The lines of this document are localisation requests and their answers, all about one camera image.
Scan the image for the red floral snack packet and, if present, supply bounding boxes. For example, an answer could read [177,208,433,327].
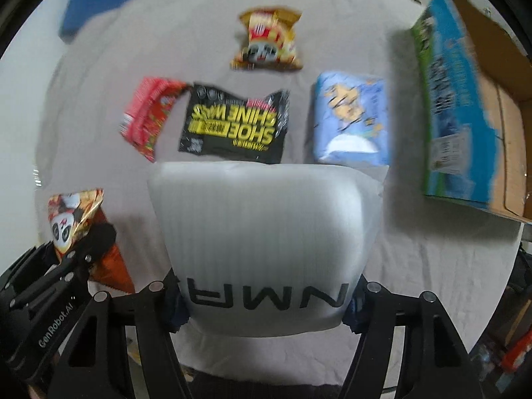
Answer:
[119,76,190,162]

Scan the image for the small panda snack bag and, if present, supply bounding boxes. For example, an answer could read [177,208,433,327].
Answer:
[231,6,303,71]

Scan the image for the milk carton cardboard box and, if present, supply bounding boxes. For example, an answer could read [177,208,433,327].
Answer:
[411,0,531,223]

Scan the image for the large panda snack bag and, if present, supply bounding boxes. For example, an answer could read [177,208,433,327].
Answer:
[48,188,135,294]

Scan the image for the blue cartoon tissue pack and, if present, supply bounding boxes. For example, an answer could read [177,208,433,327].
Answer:
[313,71,390,167]

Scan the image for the grey table cloth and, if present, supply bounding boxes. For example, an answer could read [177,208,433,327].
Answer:
[36,0,522,385]

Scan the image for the black shoe shine wipes pack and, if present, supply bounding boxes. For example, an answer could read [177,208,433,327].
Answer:
[179,83,290,164]

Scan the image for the white packaged sock bag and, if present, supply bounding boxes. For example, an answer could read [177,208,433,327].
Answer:
[148,162,383,338]

